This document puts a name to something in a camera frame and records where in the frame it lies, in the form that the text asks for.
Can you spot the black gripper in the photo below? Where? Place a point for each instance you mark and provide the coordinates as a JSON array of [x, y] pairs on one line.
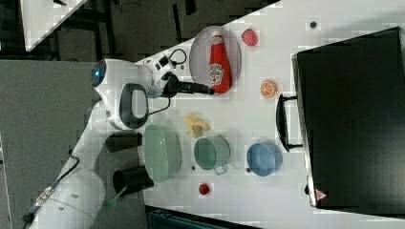
[[173, 86]]

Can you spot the red ketchup bottle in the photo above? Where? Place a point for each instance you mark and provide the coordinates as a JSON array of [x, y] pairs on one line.
[[219, 67]]

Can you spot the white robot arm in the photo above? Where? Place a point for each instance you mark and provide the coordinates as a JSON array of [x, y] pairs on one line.
[[77, 197]]

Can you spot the red strawberry near plate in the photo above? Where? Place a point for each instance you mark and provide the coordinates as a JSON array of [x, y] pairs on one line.
[[250, 37]]

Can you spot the peeled banana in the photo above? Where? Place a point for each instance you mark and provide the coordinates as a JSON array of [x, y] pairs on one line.
[[196, 126]]

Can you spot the green perforated colander basket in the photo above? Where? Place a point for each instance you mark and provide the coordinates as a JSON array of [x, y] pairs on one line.
[[162, 152]]

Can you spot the green mug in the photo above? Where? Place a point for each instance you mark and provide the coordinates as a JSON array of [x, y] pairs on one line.
[[212, 153]]

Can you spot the orange slice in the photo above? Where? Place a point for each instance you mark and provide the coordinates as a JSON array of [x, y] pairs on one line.
[[268, 88]]

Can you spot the small black cup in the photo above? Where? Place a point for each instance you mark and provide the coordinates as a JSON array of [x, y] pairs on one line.
[[123, 141]]

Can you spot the red strawberry near edge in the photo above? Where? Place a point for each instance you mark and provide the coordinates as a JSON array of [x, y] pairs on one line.
[[204, 189]]

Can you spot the blue bowl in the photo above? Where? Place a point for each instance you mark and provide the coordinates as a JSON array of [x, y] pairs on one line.
[[263, 159]]

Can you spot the large black cup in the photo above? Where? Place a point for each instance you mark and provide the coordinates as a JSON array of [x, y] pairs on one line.
[[134, 179]]

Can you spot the black toaster oven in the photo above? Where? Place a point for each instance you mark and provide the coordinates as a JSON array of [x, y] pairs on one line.
[[351, 107]]

